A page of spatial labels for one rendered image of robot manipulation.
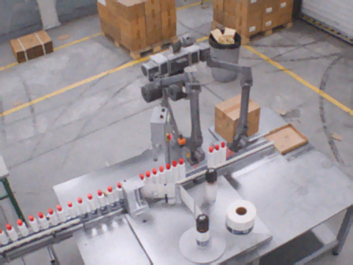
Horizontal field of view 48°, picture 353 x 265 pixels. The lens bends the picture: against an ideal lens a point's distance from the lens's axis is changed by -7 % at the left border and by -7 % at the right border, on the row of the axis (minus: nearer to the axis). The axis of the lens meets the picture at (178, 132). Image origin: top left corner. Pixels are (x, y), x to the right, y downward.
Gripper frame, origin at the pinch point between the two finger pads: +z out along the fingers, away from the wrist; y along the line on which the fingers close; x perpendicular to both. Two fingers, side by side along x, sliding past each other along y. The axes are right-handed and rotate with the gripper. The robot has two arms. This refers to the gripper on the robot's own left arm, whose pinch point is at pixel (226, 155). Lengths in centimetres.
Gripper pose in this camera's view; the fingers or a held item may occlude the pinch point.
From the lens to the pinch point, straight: 328.5
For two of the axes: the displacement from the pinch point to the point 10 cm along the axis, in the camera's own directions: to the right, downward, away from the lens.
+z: -5.1, 8.1, 3.0
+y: 4.5, 5.5, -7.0
